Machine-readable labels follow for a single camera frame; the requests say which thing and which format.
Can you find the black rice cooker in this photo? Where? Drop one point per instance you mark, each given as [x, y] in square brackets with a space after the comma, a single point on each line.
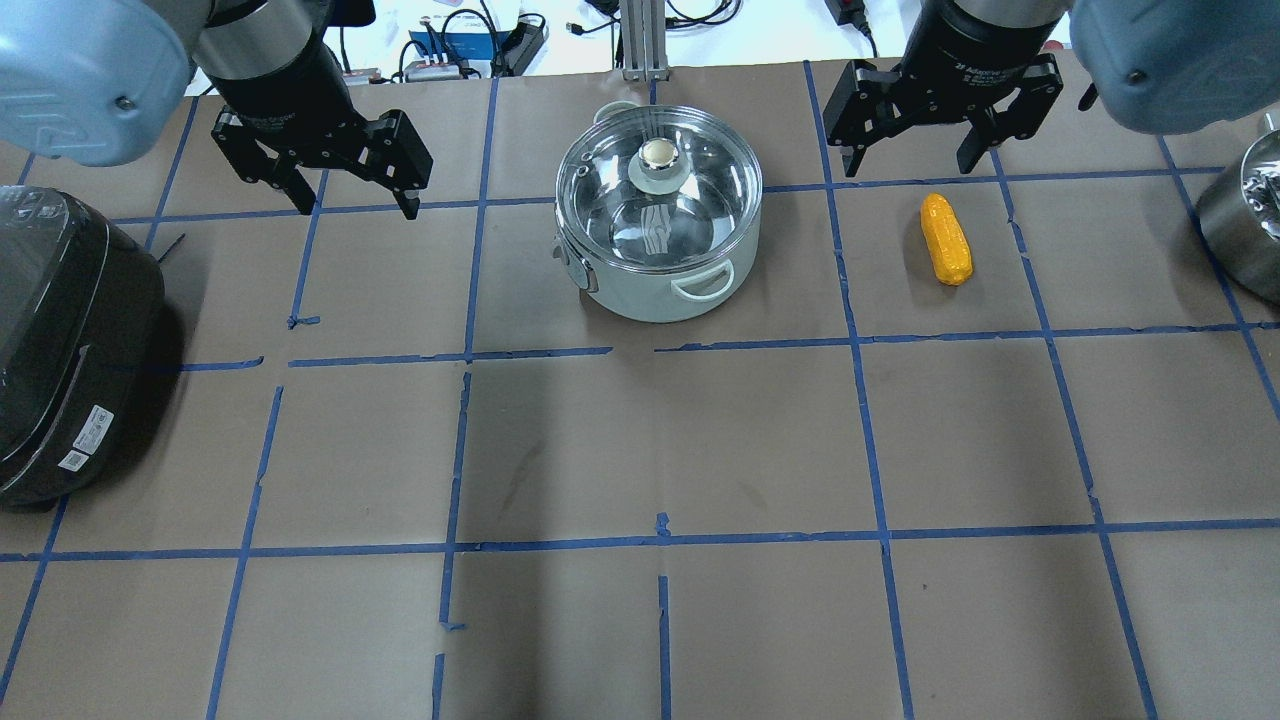
[79, 303]

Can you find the yellow corn cob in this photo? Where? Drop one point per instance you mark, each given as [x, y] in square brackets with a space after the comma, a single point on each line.
[949, 251]

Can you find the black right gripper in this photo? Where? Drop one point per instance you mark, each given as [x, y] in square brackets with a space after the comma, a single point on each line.
[985, 50]

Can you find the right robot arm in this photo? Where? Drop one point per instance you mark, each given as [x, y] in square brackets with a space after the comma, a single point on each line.
[1157, 67]

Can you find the glass pot lid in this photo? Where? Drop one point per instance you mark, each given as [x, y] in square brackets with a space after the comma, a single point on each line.
[659, 189]

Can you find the aluminium frame post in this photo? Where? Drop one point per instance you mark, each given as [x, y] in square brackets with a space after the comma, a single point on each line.
[643, 36]

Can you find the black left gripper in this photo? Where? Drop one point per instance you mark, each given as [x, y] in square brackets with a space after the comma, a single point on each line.
[285, 92]

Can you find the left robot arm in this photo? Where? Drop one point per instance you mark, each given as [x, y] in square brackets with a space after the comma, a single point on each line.
[96, 81]

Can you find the blue power strip box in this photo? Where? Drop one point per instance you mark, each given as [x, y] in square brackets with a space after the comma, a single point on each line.
[431, 54]

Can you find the pale green steel pot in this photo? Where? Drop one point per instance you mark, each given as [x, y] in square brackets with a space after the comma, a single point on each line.
[661, 298]

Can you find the black power adapter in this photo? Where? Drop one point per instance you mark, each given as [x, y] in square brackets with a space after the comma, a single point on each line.
[521, 47]

